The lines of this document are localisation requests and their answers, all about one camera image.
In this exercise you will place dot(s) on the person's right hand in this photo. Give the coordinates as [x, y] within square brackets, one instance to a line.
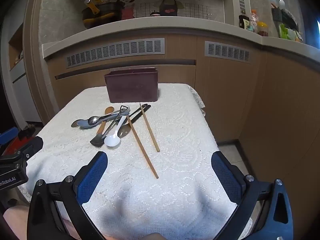
[156, 237]

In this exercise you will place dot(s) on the small wall vent grille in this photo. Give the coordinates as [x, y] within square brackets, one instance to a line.
[241, 3]

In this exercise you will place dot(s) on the grey patterned cloth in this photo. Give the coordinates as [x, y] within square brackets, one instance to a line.
[198, 100]

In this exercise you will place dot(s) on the jar with yellow lid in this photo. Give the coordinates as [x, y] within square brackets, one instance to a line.
[262, 28]

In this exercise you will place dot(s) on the beige stone countertop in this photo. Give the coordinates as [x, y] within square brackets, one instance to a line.
[175, 23]

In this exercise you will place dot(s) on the white lace tablecloth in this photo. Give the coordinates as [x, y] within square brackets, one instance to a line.
[175, 192]

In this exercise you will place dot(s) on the light blue plastic spoon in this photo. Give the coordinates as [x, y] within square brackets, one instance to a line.
[83, 123]

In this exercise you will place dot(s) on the green plastic bag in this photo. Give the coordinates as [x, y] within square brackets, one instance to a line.
[287, 32]

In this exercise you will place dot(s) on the small red container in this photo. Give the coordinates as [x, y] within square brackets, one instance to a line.
[155, 14]

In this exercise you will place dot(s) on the small metal spoon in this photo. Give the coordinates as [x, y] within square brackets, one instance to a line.
[93, 120]

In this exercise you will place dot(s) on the purple plastic utensil holder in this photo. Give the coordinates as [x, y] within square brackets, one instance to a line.
[132, 87]

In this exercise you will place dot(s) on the dark sauce bottle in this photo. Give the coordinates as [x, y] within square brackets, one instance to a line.
[243, 21]

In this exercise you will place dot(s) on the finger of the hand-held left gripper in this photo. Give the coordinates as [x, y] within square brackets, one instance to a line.
[8, 135]
[33, 146]

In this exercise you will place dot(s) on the wooden chopstick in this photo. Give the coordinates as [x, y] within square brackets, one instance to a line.
[150, 130]
[142, 147]

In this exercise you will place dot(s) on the cartoon wall poster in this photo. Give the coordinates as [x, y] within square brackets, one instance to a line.
[170, 2]

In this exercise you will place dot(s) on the wooden spoon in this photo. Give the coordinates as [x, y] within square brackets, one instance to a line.
[109, 110]

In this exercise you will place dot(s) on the clear bottle with orange cap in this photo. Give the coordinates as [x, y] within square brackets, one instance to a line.
[253, 18]

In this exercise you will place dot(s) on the long grey vent grille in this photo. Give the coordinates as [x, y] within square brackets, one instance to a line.
[112, 55]

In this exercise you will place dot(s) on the white plastic spoon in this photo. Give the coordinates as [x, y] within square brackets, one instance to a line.
[112, 140]

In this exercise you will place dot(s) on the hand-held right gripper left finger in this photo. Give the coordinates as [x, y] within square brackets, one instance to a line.
[92, 177]

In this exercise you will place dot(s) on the window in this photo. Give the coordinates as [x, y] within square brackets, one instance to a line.
[318, 33]

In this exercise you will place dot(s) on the short grey vent grille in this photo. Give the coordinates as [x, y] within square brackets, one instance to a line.
[227, 43]

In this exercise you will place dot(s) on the red plastic object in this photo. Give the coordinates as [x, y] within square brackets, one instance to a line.
[10, 149]

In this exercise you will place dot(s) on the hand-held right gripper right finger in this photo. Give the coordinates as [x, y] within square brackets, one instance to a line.
[226, 177]

